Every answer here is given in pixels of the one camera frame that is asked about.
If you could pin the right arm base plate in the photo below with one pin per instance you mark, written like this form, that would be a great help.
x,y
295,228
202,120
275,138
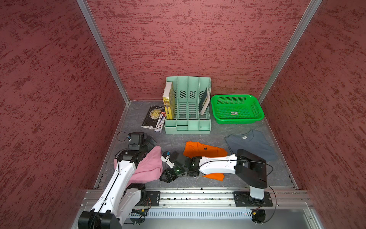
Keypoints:
x,y
243,199

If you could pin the mint green file organizer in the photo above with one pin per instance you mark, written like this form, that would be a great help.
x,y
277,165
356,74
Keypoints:
x,y
188,91

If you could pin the black book with gold emblem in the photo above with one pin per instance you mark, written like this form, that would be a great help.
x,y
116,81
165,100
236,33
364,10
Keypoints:
x,y
152,117

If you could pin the aluminium front rail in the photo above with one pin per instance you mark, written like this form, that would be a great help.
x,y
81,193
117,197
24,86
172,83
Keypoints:
x,y
215,198

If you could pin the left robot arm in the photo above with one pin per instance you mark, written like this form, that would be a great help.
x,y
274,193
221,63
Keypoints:
x,y
119,197

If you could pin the left corner aluminium profile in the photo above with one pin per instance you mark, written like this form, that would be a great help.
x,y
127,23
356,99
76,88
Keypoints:
x,y
86,11

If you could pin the green plastic basket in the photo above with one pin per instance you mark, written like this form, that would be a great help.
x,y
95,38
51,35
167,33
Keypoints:
x,y
236,109

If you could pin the orange t-shirt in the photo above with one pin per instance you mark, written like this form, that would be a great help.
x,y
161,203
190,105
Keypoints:
x,y
194,149

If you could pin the white red blue booklet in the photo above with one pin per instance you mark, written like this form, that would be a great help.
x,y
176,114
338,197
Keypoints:
x,y
160,123

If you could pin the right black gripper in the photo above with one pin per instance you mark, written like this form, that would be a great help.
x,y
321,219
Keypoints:
x,y
168,172

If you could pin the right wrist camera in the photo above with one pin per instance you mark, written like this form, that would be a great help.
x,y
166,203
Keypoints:
x,y
166,160

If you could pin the right corner aluminium profile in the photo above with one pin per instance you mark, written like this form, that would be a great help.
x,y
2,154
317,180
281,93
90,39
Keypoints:
x,y
295,38

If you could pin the yellow book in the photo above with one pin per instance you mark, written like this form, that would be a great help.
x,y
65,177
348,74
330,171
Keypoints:
x,y
169,100

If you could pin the thin book in organizer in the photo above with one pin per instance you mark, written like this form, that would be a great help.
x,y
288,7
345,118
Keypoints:
x,y
204,102

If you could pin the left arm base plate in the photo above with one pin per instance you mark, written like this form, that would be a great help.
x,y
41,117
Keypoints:
x,y
152,199

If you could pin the pink t-shirt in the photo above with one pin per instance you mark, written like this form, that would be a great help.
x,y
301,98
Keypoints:
x,y
149,169

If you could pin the corner aluminium profile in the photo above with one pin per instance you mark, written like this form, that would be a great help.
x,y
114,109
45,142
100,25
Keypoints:
x,y
86,11
295,38

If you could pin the grey-blue t-shirt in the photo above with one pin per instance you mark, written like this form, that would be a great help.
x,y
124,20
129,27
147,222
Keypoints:
x,y
254,142

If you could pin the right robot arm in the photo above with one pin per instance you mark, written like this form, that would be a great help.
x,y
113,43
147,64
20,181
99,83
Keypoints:
x,y
249,167

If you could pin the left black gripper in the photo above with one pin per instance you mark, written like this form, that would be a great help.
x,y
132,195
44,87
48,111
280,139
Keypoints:
x,y
149,145

